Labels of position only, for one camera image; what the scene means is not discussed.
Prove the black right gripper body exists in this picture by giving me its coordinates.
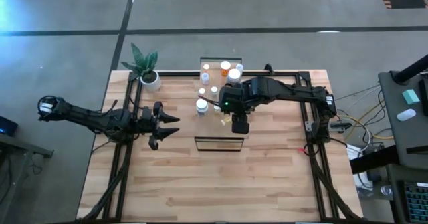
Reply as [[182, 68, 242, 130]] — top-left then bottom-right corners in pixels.
[[219, 85, 251, 117]]

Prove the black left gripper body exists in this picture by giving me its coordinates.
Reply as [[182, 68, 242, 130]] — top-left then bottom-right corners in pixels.
[[139, 106, 158, 138]]

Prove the large gummy supplement bottle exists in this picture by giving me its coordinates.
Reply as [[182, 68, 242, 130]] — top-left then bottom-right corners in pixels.
[[227, 68, 242, 84]]

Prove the orange pill vial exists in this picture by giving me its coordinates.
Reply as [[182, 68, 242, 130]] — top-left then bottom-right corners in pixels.
[[220, 60, 232, 77]]

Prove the green plant in white pot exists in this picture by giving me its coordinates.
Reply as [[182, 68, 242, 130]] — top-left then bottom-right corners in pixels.
[[120, 42, 162, 93]]

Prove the black power adapter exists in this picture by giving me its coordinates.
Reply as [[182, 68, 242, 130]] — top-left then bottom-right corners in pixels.
[[329, 120, 352, 131]]

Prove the grey metal side table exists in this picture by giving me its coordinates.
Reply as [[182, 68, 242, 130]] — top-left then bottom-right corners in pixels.
[[0, 133, 54, 215]]

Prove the white power strip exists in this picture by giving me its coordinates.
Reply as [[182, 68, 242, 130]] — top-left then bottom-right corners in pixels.
[[346, 143, 364, 161]]

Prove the black device with blue light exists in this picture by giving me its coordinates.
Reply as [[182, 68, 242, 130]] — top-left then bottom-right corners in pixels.
[[0, 116, 19, 138]]

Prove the grey side desk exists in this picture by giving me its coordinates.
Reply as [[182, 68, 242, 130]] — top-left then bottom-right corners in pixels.
[[377, 70, 428, 170]]

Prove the white oblong object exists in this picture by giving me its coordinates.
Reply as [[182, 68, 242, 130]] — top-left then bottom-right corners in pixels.
[[396, 108, 417, 122]]

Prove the teal box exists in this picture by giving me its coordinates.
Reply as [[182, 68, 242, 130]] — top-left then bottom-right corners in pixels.
[[402, 89, 421, 105]]

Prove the backlit keyboard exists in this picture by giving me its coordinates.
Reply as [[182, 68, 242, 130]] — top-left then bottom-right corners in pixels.
[[403, 181, 428, 223]]

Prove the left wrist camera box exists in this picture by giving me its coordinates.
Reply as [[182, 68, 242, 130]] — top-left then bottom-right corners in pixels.
[[148, 135, 160, 151]]

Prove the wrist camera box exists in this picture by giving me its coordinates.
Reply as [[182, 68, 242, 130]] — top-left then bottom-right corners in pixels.
[[148, 135, 160, 151], [231, 114, 251, 135]]

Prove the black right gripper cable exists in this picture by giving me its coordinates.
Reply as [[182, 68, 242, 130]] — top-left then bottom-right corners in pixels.
[[197, 95, 222, 106]]

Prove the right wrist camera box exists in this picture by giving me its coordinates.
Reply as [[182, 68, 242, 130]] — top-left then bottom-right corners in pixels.
[[231, 114, 251, 135]]

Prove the wooden shelf, black metal frame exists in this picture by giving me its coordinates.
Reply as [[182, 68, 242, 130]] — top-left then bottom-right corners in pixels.
[[193, 56, 245, 152]]

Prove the black aluminium table frame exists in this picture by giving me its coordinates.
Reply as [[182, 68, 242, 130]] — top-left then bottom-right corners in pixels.
[[80, 70, 362, 223]]

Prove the yellow cable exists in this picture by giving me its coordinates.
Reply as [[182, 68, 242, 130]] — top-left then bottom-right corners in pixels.
[[347, 106, 395, 141]]

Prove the black round post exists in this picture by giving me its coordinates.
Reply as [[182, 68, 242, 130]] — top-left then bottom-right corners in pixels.
[[393, 55, 428, 84]]

